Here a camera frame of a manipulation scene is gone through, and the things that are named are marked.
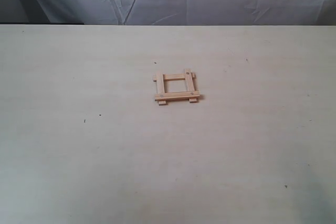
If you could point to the wooden stick with screws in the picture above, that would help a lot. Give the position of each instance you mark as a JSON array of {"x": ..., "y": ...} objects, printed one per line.
[{"x": 177, "y": 96}]

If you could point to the wooden stick with holes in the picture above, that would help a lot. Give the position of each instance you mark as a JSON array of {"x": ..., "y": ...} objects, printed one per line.
[{"x": 189, "y": 81}]

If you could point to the plain wooden stick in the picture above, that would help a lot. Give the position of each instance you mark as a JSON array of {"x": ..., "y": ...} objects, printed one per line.
[{"x": 160, "y": 83}]

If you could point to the horizontal wooden stick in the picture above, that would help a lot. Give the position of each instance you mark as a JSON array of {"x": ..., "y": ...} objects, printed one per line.
[{"x": 174, "y": 77}]

